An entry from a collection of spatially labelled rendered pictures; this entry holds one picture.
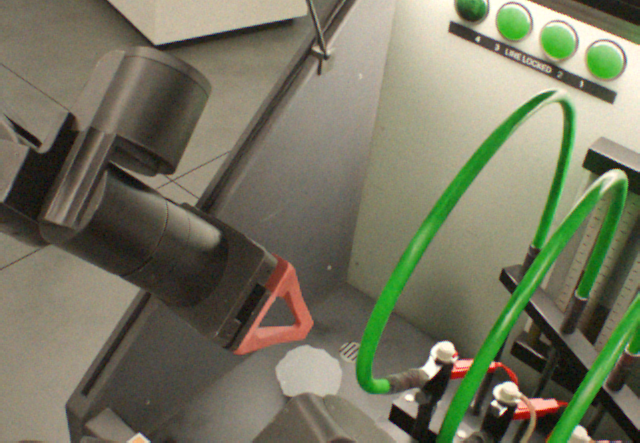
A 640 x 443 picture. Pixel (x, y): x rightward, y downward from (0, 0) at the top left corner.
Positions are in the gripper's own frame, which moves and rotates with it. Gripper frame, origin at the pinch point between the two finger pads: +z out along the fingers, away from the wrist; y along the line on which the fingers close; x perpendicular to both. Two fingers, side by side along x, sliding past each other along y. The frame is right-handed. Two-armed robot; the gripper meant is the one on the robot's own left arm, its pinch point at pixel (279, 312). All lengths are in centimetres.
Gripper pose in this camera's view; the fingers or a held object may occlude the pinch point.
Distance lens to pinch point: 58.3
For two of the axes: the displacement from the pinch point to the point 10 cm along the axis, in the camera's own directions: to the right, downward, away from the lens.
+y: -6.3, -3.2, 7.0
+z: 5.7, 4.3, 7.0
